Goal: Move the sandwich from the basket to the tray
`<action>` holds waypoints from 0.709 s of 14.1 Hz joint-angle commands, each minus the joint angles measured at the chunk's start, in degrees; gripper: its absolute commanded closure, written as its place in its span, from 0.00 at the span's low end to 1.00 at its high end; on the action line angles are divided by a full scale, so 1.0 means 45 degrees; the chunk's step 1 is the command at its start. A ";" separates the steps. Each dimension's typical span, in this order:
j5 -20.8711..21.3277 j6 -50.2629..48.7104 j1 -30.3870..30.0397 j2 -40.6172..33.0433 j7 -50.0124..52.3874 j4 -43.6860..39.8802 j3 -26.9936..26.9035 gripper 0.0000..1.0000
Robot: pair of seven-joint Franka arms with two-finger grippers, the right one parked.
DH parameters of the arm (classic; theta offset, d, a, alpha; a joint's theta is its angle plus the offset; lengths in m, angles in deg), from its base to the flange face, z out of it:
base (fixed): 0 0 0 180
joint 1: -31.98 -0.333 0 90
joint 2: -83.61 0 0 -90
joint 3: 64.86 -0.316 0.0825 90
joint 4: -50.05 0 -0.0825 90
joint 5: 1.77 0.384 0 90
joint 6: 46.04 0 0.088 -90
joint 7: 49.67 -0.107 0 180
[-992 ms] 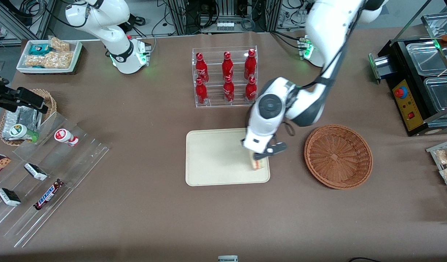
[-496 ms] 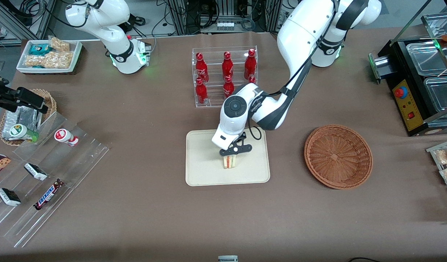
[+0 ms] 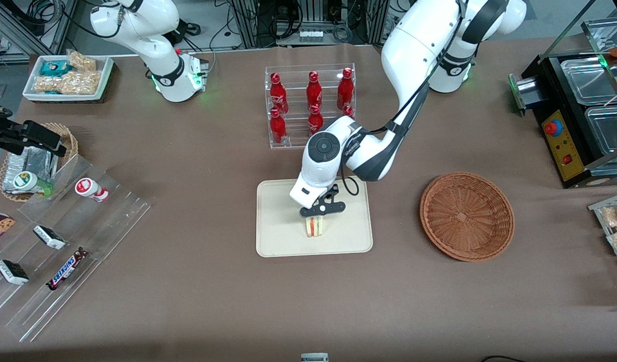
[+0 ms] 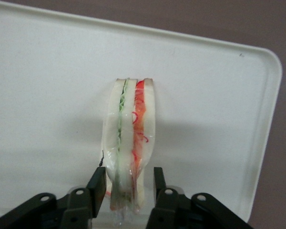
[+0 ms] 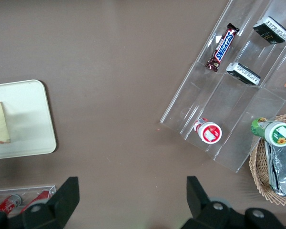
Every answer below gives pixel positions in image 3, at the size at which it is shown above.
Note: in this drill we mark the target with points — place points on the black food warmer yellow panel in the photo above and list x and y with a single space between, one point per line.
564 136

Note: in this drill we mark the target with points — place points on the grey device at table edge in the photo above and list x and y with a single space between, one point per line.
314 357

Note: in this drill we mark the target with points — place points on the beige plastic serving tray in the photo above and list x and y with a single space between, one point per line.
283 231

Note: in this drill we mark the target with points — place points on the white tray with cracker packs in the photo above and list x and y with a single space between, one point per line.
597 208

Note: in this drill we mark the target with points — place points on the clear acrylic bottle rack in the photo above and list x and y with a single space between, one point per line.
293 100

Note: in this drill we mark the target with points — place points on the white snack tray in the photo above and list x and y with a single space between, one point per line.
105 75

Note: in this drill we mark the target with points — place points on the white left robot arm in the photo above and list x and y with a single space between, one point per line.
414 40

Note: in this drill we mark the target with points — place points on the snickers bar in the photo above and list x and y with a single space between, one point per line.
66 269

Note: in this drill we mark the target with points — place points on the silver foil snack pack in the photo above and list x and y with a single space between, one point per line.
34 163

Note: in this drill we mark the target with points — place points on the small tan wicker basket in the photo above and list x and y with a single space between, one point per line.
70 138

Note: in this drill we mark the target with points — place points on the brown round wicker basket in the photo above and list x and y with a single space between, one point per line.
467 216

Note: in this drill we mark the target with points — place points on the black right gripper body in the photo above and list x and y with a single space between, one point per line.
8 134

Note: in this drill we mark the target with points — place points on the large rice cracker pack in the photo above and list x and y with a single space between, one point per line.
67 83

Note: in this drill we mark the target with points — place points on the clear acrylic stepped display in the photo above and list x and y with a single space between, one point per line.
87 236

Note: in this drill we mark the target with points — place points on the green label yogurt bottle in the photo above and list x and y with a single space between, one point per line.
29 182

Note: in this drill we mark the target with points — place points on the red label yogurt bottle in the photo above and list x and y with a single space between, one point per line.
90 189

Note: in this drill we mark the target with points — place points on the red emergency stop button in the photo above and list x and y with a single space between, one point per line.
552 128

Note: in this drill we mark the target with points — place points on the black white chocolate bar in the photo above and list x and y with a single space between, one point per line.
12 272
48 237

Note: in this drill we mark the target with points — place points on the teal snack pack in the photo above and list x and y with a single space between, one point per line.
55 67

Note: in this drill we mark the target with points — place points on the aluminium frame rack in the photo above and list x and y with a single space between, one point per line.
308 15

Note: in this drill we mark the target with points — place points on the white power strip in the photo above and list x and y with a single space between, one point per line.
311 35

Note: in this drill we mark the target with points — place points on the small rice cracker pack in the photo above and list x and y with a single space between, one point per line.
82 61

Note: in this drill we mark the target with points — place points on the steel box with green light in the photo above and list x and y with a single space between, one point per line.
524 93

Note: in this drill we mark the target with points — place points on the triangle sandwich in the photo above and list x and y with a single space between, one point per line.
314 226

